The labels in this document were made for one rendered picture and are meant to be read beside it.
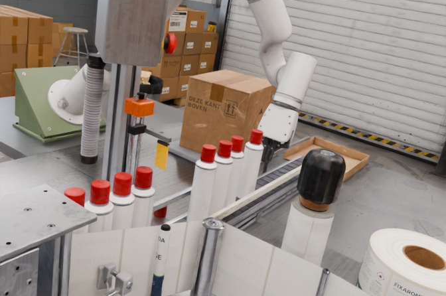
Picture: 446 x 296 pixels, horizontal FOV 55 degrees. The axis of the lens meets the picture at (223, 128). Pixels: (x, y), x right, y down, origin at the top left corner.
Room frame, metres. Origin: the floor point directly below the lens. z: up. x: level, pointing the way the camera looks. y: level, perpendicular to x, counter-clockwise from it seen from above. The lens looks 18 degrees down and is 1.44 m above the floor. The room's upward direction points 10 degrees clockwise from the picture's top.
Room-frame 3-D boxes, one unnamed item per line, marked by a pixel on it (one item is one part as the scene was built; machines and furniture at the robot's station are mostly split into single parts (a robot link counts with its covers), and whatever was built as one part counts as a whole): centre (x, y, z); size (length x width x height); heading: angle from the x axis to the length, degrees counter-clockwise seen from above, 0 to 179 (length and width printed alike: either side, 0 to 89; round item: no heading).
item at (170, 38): (0.79, 0.13, 1.33); 0.04 x 0.03 x 0.04; 23
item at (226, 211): (1.08, -0.11, 0.91); 1.07 x 0.01 x 0.02; 148
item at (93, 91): (0.77, 0.25, 1.18); 0.04 x 0.04 x 0.21
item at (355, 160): (1.70, -0.45, 0.85); 0.30 x 0.26 x 0.04; 148
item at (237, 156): (1.05, -0.04, 0.98); 0.05 x 0.05 x 0.20
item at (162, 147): (0.82, 0.11, 1.09); 0.03 x 0.01 x 0.06; 58
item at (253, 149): (1.13, -0.09, 0.98); 0.05 x 0.05 x 0.20
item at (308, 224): (0.77, -0.20, 1.03); 0.09 x 0.09 x 0.30
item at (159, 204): (1.12, -0.04, 0.96); 1.07 x 0.01 x 0.01; 148
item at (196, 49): (5.25, 0.88, 0.57); 1.20 x 0.85 x 1.14; 152
